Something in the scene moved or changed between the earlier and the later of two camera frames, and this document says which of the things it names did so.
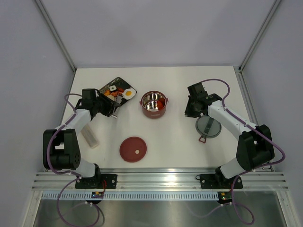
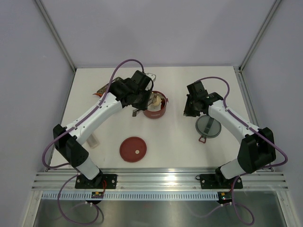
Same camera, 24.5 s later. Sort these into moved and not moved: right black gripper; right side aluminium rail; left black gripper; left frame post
Moved: left black gripper
Not moved: left frame post; right side aluminium rail; right black gripper
